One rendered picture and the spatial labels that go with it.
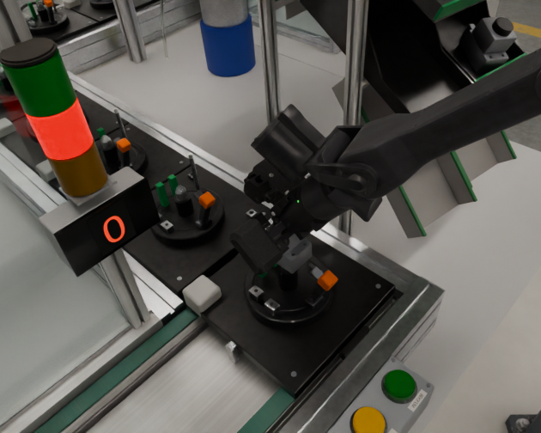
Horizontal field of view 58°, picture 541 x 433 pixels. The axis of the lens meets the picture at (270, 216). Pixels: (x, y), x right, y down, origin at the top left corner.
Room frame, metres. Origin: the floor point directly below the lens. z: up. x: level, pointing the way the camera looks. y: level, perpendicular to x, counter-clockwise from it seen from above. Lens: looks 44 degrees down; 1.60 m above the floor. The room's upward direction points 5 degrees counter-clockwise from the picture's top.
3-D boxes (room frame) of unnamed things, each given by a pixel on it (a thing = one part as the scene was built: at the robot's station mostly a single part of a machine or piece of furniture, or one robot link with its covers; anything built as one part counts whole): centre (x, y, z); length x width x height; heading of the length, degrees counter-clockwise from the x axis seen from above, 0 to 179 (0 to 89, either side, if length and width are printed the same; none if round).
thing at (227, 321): (0.47, -0.02, 0.96); 0.24 x 0.24 x 0.02; 42
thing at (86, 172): (0.43, 0.20, 1.28); 0.05 x 0.05 x 0.05
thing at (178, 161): (0.84, 0.32, 1.01); 0.24 x 0.24 x 0.13; 42
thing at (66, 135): (0.43, 0.20, 1.33); 0.05 x 0.05 x 0.05
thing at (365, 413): (0.25, -0.10, 0.96); 0.04 x 0.04 x 0.02
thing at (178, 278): (0.66, 0.15, 1.01); 0.24 x 0.24 x 0.13; 42
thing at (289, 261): (0.47, -0.01, 1.09); 0.08 x 0.04 x 0.07; 43
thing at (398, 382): (0.30, -0.15, 0.96); 0.04 x 0.04 x 0.02
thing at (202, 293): (0.47, 0.12, 0.97); 0.05 x 0.05 x 0.04; 42
